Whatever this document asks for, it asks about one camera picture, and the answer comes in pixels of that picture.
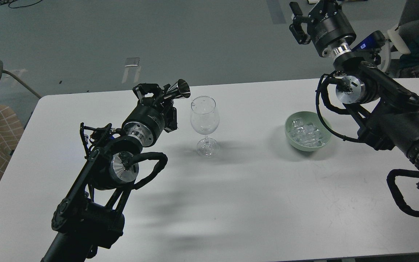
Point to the steel double jigger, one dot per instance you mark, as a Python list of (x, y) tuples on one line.
[(180, 89)]

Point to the green bowl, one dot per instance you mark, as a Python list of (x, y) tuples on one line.
[(308, 116)]

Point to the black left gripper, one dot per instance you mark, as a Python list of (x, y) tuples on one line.
[(153, 114)]

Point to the pile of ice cubes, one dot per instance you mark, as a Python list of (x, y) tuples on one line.
[(306, 134)]

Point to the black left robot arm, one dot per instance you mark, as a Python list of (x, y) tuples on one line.
[(91, 214)]

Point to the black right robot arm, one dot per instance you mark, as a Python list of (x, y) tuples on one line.
[(386, 112)]

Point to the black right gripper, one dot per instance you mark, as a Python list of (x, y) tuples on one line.
[(327, 25)]

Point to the clear wine glass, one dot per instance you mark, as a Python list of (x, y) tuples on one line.
[(205, 120)]

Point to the white office chair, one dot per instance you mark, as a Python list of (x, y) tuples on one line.
[(398, 38)]

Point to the metal floor plate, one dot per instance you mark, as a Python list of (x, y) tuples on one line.
[(132, 70)]

